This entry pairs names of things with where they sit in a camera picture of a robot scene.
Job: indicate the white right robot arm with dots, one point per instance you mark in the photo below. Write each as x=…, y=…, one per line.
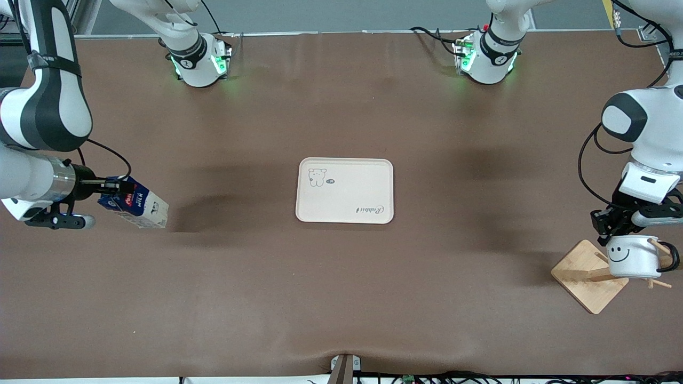
x=58, y=106

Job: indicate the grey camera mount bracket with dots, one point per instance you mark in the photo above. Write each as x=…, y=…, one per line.
x=344, y=368

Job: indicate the wooden mug rack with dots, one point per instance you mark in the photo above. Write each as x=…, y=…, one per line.
x=584, y=282

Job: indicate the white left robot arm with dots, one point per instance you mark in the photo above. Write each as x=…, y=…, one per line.
x=656, y=117

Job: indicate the cream rectangular tray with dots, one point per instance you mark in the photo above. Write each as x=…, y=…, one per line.
x=344, y=192

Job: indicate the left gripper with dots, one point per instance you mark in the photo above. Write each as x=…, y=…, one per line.
x=612, y=219

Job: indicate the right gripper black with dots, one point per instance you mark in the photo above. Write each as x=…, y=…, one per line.
x=84, y=181

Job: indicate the aluminium frame post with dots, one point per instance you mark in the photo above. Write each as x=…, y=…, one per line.
x=80, y=16
x=648, y=33

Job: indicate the blue white milk carton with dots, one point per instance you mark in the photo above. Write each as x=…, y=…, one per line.
x=144, y=210

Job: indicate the white smiley face cup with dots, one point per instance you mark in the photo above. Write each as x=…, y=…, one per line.
x=635, y=258

